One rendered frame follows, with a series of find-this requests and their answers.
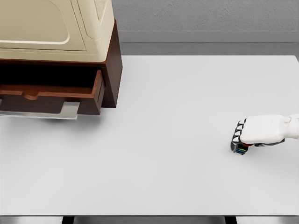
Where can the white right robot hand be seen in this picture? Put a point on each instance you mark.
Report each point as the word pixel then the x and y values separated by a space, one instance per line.
pixel 261 128

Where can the brown wooden drawer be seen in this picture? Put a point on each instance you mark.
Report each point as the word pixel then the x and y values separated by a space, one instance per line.
pixel 46 102

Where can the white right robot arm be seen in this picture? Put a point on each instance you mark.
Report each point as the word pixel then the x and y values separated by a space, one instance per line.
pixel 294 126

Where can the brown wooden cabinet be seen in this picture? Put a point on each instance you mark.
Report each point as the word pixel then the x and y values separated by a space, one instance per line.
pixel 114 70

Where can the cream appliance on cabinet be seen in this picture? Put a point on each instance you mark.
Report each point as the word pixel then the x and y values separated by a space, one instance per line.
pixel 46 25

